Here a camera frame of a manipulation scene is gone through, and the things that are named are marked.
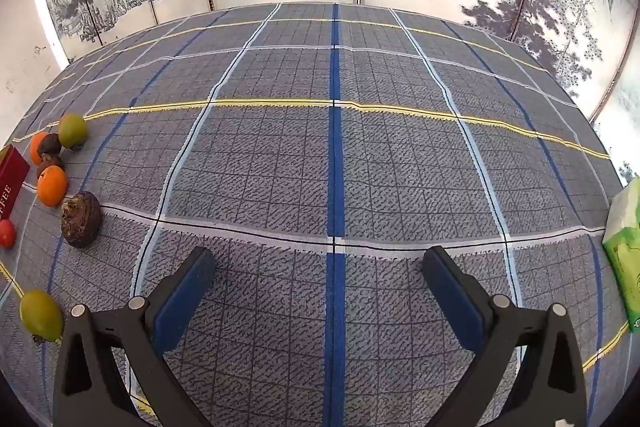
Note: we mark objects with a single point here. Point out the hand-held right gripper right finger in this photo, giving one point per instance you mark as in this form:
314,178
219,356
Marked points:
457,302

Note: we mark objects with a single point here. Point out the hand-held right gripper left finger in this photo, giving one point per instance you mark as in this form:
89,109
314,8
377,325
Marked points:
182,302

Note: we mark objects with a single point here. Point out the brown taro root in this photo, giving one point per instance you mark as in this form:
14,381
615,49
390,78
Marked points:
81,220

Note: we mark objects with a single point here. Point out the green oval fruit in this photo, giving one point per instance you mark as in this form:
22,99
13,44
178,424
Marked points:
41,314

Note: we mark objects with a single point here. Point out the orange tangerine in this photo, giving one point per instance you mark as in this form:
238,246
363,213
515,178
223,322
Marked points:
36,148
52,186

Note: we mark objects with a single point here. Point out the red cardboard box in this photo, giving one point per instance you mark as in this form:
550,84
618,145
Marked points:
10,179

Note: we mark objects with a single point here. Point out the green tissue pack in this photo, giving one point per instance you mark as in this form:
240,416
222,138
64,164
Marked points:
625,252

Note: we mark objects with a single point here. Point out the grey checkered tablecloth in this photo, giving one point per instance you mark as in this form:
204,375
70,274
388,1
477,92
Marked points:
330,167

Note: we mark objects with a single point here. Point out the small red tomato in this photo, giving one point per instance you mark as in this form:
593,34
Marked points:
5,233

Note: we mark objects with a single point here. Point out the green round fruit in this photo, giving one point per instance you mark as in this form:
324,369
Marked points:
73,131

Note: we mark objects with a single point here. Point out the dark brown passion fruit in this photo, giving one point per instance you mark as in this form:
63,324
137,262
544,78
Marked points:
50,145

